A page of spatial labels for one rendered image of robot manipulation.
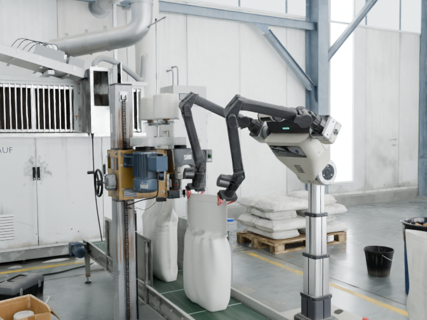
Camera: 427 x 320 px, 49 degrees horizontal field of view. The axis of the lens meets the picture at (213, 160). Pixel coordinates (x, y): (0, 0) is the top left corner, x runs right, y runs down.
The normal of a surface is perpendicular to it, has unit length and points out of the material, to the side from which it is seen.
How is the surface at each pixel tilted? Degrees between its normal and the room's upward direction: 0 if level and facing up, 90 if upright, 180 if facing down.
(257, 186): 90
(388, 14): 90
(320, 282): 90
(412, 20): 90
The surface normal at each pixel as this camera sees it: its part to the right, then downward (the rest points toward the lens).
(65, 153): 0.50, 0.04
